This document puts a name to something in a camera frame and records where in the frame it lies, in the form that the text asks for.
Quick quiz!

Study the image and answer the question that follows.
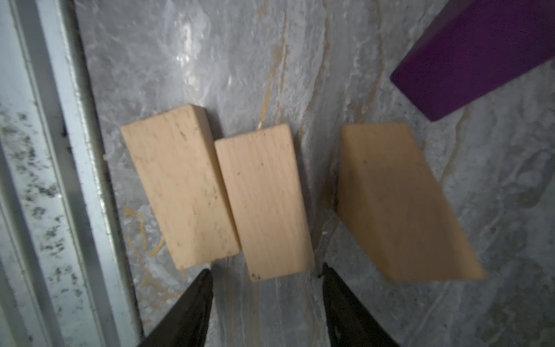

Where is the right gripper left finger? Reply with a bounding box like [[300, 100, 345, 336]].
[[140, 269, 214, 347]]

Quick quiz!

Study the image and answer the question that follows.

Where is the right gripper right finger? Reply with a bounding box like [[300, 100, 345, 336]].
[[322, 263, 398, 347]]

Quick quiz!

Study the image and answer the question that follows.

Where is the purple triangle block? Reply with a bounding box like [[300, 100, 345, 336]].
[[390, 1, 554, 121]]

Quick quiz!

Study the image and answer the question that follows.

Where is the natural wood triangle block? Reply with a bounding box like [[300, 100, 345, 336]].
[[338, 122, 487, 283]]

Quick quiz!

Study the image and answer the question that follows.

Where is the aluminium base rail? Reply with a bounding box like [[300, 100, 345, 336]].
[[1, 1, 143, 346]]

